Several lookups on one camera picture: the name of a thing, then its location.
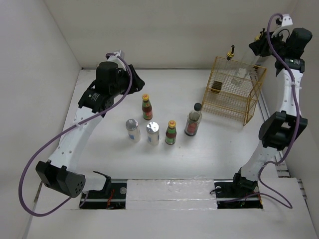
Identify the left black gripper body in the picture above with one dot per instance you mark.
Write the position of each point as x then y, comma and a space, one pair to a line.
121, 86

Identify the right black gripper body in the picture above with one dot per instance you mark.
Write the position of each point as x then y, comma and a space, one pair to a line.
278, 46

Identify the clear liquid glass bottle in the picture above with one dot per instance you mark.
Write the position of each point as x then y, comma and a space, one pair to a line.
247, 62

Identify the dark sauce glass bottle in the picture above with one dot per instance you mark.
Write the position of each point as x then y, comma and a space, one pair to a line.
216, 87

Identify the red label soy sauce bottle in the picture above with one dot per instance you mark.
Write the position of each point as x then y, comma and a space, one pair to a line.
193, 120

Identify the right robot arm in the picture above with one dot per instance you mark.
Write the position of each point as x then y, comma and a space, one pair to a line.
285, 125

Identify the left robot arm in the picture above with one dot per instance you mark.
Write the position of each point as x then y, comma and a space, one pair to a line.
59, 171

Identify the yellow cap sauce bottle rear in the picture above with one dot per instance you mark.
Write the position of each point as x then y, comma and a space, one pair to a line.
147, 107

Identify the yellow cap sauce bottle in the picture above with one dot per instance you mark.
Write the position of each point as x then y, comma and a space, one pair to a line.
170, 135
147, 107

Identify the silver lid shaker left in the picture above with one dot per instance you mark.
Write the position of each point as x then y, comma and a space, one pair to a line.
133, 130

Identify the silver lid shaker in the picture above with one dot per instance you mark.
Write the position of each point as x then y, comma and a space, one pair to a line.
133, 130
153, 133

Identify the silver lid shaker right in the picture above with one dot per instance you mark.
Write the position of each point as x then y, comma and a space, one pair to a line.
153, 133

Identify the yellow cap sauce bottle front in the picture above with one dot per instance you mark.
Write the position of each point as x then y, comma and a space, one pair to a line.
170, 135

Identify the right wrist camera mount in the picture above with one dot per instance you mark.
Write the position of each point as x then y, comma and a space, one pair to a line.
284, 23

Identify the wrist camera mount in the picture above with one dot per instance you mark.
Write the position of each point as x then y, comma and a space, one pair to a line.
114, 57
284, 23

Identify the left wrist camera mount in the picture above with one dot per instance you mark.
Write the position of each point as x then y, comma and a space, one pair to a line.
114, 57

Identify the yellow wire rack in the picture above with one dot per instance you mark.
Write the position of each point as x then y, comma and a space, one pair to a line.
234, 102

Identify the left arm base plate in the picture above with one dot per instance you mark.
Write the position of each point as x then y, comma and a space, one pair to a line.
114, 199

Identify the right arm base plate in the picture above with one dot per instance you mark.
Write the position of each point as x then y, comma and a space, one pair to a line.
228, 197

